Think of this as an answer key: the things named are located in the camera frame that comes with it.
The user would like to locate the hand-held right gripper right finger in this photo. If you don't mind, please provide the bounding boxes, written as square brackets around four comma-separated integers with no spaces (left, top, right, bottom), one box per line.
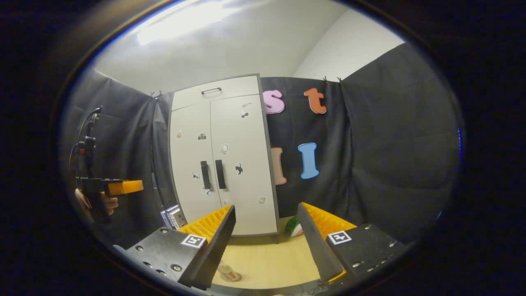
[297,201,408,284]

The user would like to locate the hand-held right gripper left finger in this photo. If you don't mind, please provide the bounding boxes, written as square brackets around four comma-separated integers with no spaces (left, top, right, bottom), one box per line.
[112,205,238,291]

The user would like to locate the clear bottle with label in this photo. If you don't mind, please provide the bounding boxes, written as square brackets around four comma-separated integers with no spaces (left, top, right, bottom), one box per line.
[217,260,242,283]

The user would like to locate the white cabinet door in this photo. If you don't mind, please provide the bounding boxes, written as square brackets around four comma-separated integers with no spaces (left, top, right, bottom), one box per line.
[169,101,218,233]
[210,95,280,236]

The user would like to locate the white and grey cabinet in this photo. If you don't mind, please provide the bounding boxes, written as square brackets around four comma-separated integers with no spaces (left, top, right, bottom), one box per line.
[168,74,282,238]

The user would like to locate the toy watermelon slice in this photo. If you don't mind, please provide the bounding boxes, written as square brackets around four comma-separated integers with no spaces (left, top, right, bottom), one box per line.
[286,216,304,238]

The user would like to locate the blue and white box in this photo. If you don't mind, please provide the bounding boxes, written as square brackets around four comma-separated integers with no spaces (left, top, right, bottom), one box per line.
[160,205,187,230]

